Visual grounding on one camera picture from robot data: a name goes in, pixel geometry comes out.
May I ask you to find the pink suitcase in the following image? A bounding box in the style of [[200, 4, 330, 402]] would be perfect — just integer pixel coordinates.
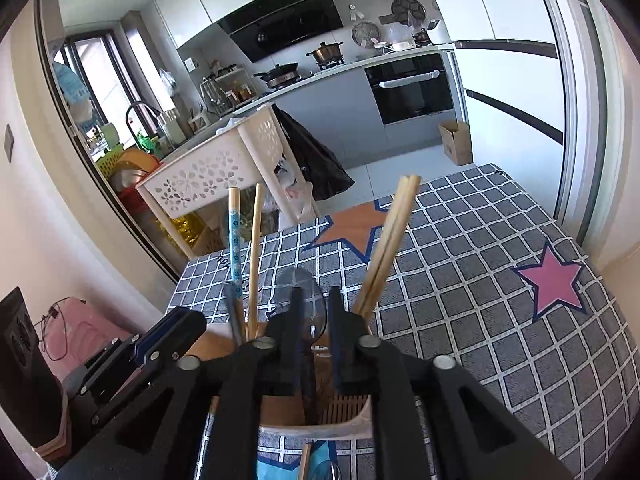
[[35, 297, 130, 382]]

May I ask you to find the black built-in oven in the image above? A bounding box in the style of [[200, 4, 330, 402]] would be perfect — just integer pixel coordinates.
[[364, 53, 454, 125]]

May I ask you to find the black wok pan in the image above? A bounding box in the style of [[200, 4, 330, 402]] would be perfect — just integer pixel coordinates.
[[254, 63, 299, 90]]

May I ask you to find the plain wooden chopstick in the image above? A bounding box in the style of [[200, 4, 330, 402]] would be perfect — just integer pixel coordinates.
[[248, 183, 264, 339]]

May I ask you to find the white perforated plastic chair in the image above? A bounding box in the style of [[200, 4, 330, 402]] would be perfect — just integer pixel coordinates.
[[136, 104, 318, 260]]

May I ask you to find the white refrigerator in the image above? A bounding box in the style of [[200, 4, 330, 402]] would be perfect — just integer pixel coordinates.
[[436, 0, 565, 212]]

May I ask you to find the wooden chopstick pair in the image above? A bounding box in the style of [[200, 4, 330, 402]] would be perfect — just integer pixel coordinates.
[[352, 176, 409, 315], [360, 174, 421, 321]]

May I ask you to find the black handled steel spoon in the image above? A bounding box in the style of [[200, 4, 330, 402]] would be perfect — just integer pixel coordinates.
[[224, 282, 245, 347]]

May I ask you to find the cardboard box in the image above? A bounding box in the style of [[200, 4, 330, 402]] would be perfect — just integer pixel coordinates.
[[438, 120, 473, 166]]

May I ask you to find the beige plastic utensil holder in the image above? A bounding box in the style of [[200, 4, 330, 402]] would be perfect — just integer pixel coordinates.
[[184, 320, 377, 443]]

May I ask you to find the copper cooking pot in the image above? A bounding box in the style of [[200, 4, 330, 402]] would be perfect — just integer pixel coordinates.
[[306, 42, 344, 70]]

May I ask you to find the blue patterned chopstick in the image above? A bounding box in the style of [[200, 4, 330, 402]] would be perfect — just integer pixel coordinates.
[[229, 188, 244, 321]]

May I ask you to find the black range hood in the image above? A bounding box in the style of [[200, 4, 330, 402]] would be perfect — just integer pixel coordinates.
[[218, 0, 343, 62]]

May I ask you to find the grey checked tablecloth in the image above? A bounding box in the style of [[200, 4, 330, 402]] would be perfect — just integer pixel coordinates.
[[370, 165, 639, 479]]

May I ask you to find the black jacket on chair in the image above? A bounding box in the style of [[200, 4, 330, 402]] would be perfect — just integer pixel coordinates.
[[272, 105, 355, 200]]

